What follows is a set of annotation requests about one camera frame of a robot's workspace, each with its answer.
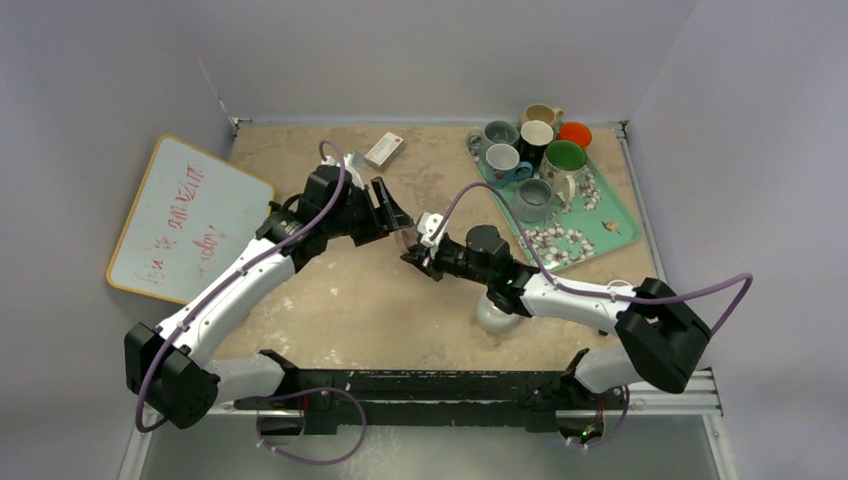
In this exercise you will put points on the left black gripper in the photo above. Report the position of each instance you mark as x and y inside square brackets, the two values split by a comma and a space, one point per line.
[374, 227]

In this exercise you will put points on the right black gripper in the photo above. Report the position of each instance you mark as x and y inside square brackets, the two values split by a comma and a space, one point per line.
[428, 257]

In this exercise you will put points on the pale speckled mug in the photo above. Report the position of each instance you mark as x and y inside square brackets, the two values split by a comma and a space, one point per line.
[492, 320]

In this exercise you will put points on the blue mug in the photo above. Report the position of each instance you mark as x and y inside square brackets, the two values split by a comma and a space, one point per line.
[502, 165]

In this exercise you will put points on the grey mug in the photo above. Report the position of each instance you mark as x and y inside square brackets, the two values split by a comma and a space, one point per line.
[479, 141]

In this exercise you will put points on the blue-grey round mug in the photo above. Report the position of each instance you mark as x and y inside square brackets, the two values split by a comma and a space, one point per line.
[532, 201]

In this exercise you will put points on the tan brown round mug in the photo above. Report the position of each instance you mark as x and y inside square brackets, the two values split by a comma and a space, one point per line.
[547, 114]

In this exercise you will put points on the cream white mug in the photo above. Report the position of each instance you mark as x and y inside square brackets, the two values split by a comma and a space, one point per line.
[562, 162]

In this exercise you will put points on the orange mug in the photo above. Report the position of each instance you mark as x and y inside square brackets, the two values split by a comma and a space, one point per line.
[575, 132]

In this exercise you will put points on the pink faceted mug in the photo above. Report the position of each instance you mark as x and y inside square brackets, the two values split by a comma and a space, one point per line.
[406, 239]

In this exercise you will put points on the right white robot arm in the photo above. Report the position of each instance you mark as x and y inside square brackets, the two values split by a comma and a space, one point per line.
[660, 343]

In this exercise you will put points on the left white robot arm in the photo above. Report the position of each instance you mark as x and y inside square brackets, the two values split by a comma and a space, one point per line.
[169, 367]

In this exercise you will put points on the white red small box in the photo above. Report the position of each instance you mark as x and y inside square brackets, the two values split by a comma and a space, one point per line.
[384, 151]

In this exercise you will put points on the green floral tray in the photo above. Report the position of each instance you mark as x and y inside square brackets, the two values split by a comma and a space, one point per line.
[595, 222]

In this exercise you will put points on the whiteboard with red writing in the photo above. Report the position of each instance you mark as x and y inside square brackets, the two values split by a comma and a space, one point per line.
[192, 216]

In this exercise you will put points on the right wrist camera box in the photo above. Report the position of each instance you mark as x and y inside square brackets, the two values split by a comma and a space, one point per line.
[430, 229]

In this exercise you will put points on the black base frame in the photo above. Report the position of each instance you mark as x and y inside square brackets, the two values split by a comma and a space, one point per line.
[320, 401]

